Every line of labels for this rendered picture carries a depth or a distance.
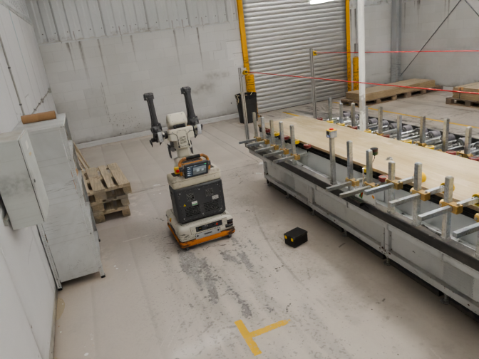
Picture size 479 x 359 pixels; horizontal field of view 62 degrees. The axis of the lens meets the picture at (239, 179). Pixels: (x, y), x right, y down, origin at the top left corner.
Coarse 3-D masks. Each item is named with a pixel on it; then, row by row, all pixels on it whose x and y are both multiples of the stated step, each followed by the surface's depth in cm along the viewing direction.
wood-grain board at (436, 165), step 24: (288, 120) 556; (312, 120) 538; (312, 144) 432; (336, 144) 421; (360, 144) 410; (384, 144) 400; (408, 144) 391; (384, 168) 337; (408, 168) 330; (432, 168) 324; (456, 168) 318; (456, 192) 276
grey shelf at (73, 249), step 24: (48, 120) 384; (48, 144) 346; (72, 144) 414; (48, 168) 351; (72, 168) 443; (48, 192) 357; (72, 192) 364; (48, 216) 362; (72, 216) 370; (48, 240) 368; (72, 240) 376; (96, 240) 448; (72, 264) 383; (96, 264) 392
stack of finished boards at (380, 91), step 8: (408, 80) 1123; (416, 80) 1106; (424, 80) 1090; (432, 80) 1083; (368, 88) 1081; (376, 88) 1065; (384, 88) 1050; (392, 88) 1036; (400, 88) 1045; (408, 88) 1056; (416, 88) 1067; (352, 96) 1049; (368, 96) 1011; (376, 96) 1021; (384, 96) 1031
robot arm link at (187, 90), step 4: (184, 88) 449; (188, 88) 449; (188, 92) 449; (188, 96) 450; (188, 100) 450; (188, 104) 452; (192, 108) 453; (192, 112) 453; (192, 116) 454; (196, 116) 456; (188, 120) 457
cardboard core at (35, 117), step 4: (44, 112) 387; (48, 112) 387; (52, 112) 387; (24, 116) 380; (28, 116) 381; (32, 116) 382; (36, 116) 383; (40, 116) 384; (44, 116) 385; (48, 116) 386; (52, 116) 387; (24, 120) 380; (28, 120) 381; (32, 120) 382; (36, 120) 384; (40, 120) 386
